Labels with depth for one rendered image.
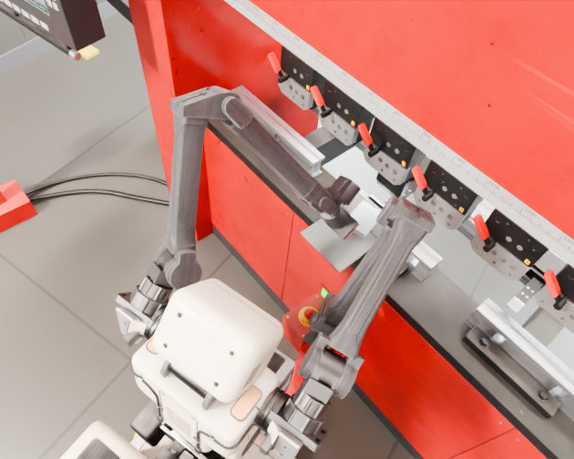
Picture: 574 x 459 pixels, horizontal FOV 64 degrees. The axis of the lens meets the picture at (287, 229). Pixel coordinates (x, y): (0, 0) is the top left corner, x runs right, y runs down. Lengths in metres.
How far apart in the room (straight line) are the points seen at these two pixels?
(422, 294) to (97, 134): 2.39
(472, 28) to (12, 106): 3.12
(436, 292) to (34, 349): 1.84
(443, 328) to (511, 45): 0.86
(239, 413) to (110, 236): 1.91
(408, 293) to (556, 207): 0.59
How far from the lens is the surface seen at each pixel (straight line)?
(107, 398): 2.34
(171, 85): 1.85
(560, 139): 1.06
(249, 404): 0.97
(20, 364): 2.53
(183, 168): 0.99
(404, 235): 0.97
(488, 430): 1.68
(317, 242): 1.43
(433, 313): 1.55
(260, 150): 1.06
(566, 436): 1.59
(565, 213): 1.14
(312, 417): 0.99
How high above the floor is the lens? 2.18
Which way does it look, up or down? 55 degrees down
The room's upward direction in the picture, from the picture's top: 7 degrees clockwise
